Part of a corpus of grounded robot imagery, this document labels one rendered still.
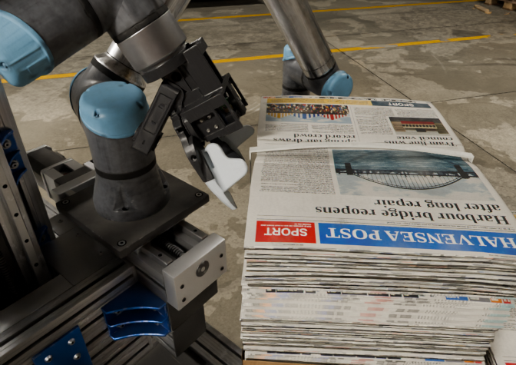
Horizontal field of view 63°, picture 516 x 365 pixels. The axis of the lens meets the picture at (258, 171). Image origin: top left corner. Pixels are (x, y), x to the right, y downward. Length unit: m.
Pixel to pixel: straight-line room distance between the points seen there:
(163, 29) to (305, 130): 0.24
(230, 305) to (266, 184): 1.28
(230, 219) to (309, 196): 1.65
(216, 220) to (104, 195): 1.30
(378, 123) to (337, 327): 0.30
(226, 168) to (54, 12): 0.25
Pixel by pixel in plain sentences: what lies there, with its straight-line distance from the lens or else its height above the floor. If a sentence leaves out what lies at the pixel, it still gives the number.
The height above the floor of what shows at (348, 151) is 1.06.
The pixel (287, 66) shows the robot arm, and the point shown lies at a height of 0.98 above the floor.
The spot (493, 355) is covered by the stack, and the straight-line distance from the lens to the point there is 0.70.
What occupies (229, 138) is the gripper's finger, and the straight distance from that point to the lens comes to 0.63.
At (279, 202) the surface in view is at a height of 1.06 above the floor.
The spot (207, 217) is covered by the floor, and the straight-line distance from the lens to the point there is 2.13.
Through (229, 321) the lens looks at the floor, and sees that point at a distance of 1.69.
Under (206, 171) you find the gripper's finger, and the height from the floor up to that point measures 1.05.
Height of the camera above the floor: 1.34
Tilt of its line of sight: 33 degrees down
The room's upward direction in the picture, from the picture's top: straight up
